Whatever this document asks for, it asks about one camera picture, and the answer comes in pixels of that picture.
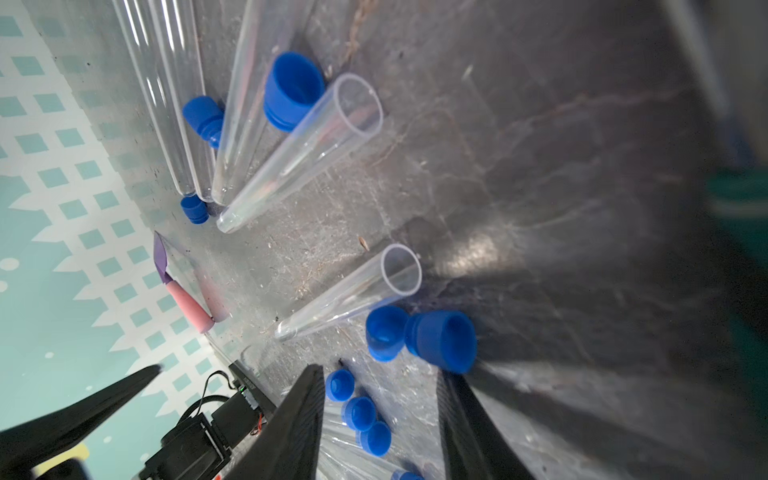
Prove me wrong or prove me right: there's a green handled screwdriver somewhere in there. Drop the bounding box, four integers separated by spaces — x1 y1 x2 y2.
706 168 767 424

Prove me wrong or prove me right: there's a purple pink toy spatula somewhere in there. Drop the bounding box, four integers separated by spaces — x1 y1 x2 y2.
153 231 214 334

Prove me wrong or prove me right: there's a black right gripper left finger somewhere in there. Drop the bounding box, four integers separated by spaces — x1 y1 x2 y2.
224 363 325 480

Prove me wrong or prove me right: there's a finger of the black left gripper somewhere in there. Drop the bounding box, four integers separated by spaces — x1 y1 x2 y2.
1 364 162 474

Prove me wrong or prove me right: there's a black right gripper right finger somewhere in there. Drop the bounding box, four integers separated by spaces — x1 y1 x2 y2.
436 370 533 479

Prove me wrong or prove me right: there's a loose blue stopper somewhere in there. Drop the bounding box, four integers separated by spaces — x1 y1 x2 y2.
180 195 209 225
263 51 325 132
182 96 224 149
365 305 409 363

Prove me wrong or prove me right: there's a test tube with blue stopper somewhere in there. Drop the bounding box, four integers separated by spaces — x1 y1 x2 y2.
212 1 314 206

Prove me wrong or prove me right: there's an open clear test tube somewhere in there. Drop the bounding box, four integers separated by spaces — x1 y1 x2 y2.
112 0 215 203
217 73 384 233

